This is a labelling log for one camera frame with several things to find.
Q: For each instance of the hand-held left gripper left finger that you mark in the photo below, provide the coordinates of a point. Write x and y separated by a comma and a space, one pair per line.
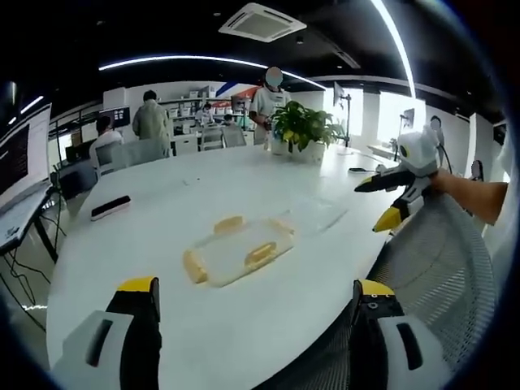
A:
122, 341

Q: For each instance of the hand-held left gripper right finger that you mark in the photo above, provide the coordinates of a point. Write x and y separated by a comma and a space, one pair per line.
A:
390, 349

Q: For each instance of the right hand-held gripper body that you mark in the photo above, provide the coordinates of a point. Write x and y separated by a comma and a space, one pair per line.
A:
422, 152

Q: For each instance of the clear lid with yellow buckles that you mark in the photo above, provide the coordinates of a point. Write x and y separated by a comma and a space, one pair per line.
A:
239, 254

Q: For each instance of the small black object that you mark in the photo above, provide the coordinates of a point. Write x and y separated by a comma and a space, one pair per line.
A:
356, 170

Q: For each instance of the grey mesh office chair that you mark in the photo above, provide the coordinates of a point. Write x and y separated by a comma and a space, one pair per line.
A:
438, 260

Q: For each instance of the green potted plant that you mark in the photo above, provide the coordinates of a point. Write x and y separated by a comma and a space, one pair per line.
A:
304, 126

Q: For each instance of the person's white shirt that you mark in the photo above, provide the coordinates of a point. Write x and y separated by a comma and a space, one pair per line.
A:
505, 211

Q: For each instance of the black and white board eraser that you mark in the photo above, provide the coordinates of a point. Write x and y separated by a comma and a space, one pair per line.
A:
110, 208

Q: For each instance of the white side desk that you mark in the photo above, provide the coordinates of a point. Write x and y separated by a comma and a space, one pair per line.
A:
20, 219

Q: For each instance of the ceiling air conditioner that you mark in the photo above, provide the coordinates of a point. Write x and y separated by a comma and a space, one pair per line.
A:
262, 22

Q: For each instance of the large computer monitor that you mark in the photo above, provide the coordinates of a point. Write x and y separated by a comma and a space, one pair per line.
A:
20, 158

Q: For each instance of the white storage shelf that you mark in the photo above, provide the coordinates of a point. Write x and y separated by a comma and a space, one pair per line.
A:
187, 106

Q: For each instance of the dark wall screen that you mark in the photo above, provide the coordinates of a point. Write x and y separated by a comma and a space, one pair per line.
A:
115, 115

